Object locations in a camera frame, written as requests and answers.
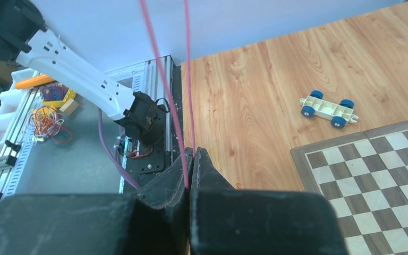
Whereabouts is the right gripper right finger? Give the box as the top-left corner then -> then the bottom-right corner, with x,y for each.
189,147 -> 348,254

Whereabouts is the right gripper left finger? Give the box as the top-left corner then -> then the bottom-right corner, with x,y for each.
0,159 -> 188,254

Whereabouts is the pink thin cable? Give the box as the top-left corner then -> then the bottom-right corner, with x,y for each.
139,0 -> 197,192

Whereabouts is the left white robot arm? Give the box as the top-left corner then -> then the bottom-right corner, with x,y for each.
0,1 -> 164,146

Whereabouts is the white toy car chassis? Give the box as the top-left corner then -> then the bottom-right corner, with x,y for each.
300,90 -> 359,129

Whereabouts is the yellow toy brick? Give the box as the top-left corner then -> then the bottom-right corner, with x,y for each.
41,82 -> 77,108

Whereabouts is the wooden chessboard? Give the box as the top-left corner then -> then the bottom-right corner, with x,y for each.
291,121 -> 408,254

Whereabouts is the orange marker pen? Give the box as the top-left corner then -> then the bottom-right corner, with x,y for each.
15,74 -> 55,90

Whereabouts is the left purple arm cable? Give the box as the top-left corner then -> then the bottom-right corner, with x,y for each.
97,107 -> 141,191

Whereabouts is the bundle of coloured wires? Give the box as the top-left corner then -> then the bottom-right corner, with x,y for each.
28,105 -> 74,145

